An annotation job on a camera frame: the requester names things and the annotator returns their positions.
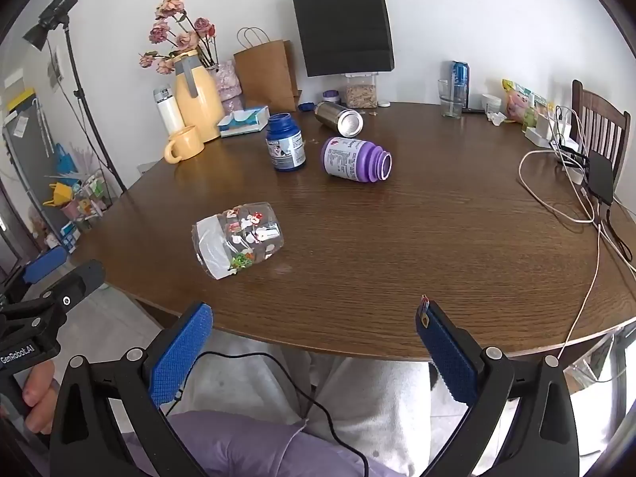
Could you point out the purple jacket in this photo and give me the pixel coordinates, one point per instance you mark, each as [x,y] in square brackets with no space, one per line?
[238,447]

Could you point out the wooden chair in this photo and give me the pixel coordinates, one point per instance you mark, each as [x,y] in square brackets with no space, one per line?
[598,119]

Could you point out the pink snack packet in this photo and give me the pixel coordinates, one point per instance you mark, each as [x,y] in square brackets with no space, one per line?
[516,107]

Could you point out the small blue lid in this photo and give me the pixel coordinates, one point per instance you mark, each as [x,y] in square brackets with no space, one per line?
[306,107]

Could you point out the small white purple jar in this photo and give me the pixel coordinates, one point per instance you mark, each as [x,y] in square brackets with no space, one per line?
[331,96]

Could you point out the yellow mug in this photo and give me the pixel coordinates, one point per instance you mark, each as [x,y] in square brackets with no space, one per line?
[186,144]

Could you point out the clear cereal container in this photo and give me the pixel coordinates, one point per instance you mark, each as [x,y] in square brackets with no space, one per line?
[361,94]

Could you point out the brown paper bag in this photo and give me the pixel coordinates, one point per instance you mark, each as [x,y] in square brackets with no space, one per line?
[263,74]

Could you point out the blue plastic bottle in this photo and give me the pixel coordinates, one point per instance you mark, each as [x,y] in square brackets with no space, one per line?
[285,149]

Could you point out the purple plastic bottle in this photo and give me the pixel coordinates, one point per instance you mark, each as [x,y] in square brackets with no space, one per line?
[348,159]

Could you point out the clear drinking glass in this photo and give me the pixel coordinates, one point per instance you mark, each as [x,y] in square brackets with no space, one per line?
[449,104]

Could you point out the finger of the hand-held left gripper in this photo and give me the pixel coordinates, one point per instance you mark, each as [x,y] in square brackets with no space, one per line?
[47,263]
[79,280]

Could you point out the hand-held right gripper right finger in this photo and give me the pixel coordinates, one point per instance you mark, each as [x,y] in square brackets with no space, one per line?
[447,353]

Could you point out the black paper bag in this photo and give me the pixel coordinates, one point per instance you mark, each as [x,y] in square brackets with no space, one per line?
[343,25]

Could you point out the grey cabinet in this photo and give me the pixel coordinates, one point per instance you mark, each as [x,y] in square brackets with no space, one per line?
[25,179]

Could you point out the stainless steel tumbler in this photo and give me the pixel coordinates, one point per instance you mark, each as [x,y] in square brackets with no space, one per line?
[333,114]

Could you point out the black studio light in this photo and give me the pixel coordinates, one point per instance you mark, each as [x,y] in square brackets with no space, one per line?
[54,7]

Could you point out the green snack packet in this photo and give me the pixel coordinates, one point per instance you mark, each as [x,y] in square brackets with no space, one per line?
[539,107]

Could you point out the white thermos bottle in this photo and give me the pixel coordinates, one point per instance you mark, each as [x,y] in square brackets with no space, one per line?
[169,114]

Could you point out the blue tissue box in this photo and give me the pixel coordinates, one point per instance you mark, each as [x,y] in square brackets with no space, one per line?
[243,121]

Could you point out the person's left hand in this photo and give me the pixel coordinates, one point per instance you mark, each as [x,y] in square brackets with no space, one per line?
[37,387]

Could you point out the clear glass cup with stickers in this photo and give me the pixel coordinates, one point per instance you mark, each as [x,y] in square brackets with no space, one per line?
[243,238]

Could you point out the white power strip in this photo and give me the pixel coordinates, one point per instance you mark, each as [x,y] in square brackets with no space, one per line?
[544,131]

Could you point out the dried pink flowers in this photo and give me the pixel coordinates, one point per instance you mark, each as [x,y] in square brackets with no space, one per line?
[174,5]

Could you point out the yellow thermos jug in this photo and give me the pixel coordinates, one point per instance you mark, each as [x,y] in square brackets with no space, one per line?
[198,104]

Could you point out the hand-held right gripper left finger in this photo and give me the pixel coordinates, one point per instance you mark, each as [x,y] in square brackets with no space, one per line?
[184,353]

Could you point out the pink vase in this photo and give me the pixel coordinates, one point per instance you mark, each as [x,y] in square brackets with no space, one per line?
[227,84]

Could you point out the cluttered storage shelf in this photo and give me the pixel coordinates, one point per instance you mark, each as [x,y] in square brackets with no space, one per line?
[79,203]

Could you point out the black light stand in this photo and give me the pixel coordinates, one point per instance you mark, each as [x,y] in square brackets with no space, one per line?
[89,114]

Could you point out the crumpled white tissue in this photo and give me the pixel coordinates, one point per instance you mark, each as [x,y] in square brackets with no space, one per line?
[496,117]

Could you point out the person's white pants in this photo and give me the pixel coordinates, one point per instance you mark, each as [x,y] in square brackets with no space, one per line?
[357,397]

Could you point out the blue drink can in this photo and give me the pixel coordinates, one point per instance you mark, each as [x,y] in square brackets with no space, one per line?
[460,77]

